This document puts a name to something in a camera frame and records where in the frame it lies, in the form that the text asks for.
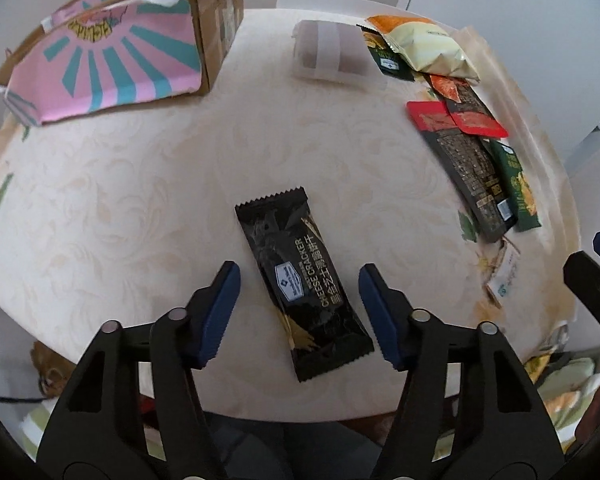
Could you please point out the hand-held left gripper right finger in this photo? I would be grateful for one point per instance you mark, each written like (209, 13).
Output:
(377, 310)

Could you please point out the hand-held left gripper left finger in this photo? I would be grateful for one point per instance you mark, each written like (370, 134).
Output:
(220, 305)

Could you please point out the black cracker packet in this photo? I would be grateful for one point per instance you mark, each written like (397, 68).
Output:
(300, 270)

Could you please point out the black pouch with orange picture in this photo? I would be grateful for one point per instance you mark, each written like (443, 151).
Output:
(467, 102)

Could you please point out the cream and orange chips bag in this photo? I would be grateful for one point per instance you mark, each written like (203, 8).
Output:
(430, 45)

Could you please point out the cardboard box with pink flaps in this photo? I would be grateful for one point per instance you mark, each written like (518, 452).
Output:
(210, 20)

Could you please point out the dark green cracker packet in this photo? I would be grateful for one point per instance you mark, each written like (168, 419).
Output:
(390, 65)
(517, 180)

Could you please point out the floral printed blanket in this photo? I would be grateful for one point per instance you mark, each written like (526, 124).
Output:
(570, 400)

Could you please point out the red-topped black snack pouch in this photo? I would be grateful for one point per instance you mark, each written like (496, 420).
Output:
(472, 175)

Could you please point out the person's dark trousers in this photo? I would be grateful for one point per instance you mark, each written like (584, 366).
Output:
(300, 450)

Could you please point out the translucent white wrapped packet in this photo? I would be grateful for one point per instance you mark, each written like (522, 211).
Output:
(325, 50)

